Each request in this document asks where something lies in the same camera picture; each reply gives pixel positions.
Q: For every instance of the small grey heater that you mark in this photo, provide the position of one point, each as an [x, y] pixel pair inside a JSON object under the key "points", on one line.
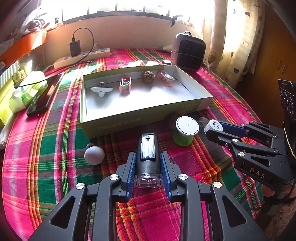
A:
{"points": [[188, 54]]}

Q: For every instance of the black smartphone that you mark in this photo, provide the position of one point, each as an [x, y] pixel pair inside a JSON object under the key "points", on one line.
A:
{"points": [[41, 99]]}

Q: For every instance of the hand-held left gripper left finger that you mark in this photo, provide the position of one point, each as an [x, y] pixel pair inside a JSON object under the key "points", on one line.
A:
{"points": [[131, 176]]}

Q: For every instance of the pink and mint clip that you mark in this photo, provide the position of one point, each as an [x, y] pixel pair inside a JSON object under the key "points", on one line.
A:
{"points": [[165, 78]]}

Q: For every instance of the pink and white clip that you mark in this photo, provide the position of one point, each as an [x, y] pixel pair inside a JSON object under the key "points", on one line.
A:
{"points": [[121, 87]]}

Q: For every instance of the striped box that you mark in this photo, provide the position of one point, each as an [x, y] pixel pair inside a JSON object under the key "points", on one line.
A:
{"points": [[9, 74]]}

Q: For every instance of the green tissue pack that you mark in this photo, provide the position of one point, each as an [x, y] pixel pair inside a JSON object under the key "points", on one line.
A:
{"points": [[23, 97]]}

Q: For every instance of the black charger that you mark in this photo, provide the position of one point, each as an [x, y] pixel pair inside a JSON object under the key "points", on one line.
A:
{"points": [[74, 48]]}

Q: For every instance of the black window hook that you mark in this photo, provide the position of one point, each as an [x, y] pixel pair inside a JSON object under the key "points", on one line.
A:
{"points": [[174, 19]]}

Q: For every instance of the green and white spool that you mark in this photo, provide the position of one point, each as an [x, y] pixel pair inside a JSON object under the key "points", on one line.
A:
{"points": [[187, 125]]}

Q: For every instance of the heart print curtain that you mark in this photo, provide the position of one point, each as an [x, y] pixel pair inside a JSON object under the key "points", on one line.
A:
{"points": [[233, 46]]}

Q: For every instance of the white plug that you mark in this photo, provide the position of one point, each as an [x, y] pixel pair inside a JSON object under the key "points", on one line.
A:
{"points": [[98, 46]]}

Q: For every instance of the small green patterned box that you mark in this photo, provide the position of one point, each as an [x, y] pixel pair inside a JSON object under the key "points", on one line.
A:
{"points": [[18, 75]]}

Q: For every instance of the pile of papers and packets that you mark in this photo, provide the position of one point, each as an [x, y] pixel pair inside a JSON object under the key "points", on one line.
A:
{"points": [[32, 23]]}

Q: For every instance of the brown walnut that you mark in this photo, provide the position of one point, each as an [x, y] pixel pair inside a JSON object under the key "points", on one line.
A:
{"points": [[148, 76]]}

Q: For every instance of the black bike light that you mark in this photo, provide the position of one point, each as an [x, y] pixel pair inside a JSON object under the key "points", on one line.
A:
{"points": [[148, 162]]}

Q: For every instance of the wooden cabinet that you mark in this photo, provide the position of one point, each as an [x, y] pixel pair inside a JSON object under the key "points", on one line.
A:
{"points": [[272, 58]]}

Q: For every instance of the barred window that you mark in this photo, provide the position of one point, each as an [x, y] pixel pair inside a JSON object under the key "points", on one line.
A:
{"points": [[138, 4]]}

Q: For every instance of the plaid blanket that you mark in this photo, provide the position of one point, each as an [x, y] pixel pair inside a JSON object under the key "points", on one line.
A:
{"points": [[57, 143]]}

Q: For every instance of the yellow-green box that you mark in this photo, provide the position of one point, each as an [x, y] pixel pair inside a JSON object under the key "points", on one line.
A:
{"points": [[4, 99]]}

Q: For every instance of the grey ball knob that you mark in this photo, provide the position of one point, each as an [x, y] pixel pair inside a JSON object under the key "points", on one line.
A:
{"points": [[94, 155]]}

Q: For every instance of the orange tray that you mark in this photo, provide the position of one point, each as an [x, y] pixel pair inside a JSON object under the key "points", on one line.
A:
{"points": [[23, 44]]}

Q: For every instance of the white power strip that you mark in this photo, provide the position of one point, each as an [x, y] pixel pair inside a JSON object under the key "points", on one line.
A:
{"points": [[83, 57]]}

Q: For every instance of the green and white cardboard box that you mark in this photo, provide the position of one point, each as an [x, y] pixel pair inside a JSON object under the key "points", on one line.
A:
{"points": [[143, 99]]}

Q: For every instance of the white round cap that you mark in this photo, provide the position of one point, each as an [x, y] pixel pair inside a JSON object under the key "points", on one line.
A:
{"points": [[214, 125]]}

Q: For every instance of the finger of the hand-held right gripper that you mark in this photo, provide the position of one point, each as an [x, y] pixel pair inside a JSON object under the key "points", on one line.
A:
{"points": [[231, 129], [219, 136]]}

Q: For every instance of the person's right hand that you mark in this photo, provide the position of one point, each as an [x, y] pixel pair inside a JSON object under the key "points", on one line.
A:
{"points": [[269, 192]]}

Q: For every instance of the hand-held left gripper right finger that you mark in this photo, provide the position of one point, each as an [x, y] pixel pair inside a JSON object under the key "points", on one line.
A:
{"points": [[165, 176]]}

